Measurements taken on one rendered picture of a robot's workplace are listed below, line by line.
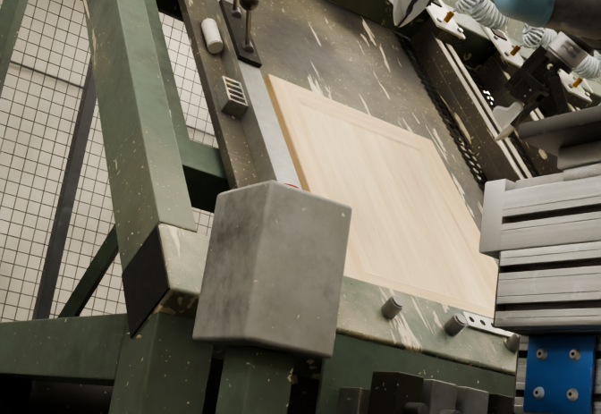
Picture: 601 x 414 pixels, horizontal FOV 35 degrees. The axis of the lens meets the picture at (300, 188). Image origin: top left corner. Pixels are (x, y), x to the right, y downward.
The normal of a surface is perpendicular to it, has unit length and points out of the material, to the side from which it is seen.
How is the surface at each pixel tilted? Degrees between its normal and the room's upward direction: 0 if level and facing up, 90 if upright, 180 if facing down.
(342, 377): 90
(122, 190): 90
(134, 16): 53
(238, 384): 90
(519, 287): 90
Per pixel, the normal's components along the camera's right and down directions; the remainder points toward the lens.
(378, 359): 0.58, -0.14
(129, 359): -0.80, -0.27
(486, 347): 0.55, -0.69
